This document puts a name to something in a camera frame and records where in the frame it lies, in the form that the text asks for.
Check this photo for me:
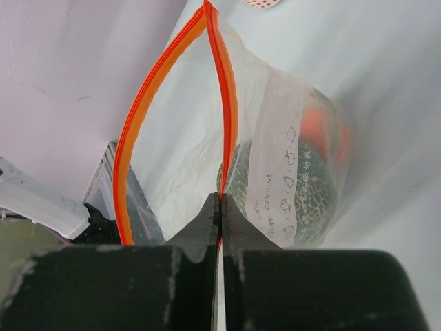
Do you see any white plastic basket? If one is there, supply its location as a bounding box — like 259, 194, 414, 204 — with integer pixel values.
240, 0, 283, 10

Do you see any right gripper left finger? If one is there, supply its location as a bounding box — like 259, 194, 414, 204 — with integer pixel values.
1, 193, 221, 330

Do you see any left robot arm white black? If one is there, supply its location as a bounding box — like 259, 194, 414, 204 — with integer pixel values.
1, 157, 90, 239

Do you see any green netted melon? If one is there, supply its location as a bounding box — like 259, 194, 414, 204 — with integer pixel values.
216, 138, 339, 246

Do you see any red apple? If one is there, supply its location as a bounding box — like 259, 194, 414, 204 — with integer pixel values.
299, 107, 351, 165

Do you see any clear zip bag orange zipper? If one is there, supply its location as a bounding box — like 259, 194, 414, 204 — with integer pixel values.
113, 1, 351, 245

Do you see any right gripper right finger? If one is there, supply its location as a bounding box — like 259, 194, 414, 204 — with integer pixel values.
220, 195, 429, 330

